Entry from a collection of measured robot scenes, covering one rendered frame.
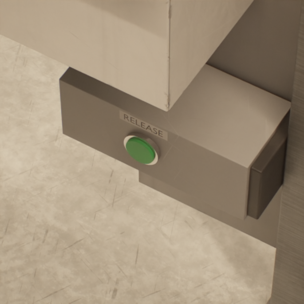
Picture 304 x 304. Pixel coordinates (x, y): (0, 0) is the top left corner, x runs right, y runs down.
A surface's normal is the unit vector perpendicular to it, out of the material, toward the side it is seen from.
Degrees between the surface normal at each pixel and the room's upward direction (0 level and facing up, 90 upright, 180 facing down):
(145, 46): 90
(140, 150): 90
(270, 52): 90
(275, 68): 90
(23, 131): 0
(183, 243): 0
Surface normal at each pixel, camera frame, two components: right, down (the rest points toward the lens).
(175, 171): -0.51, 0.68
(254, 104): 0.00, -0.62
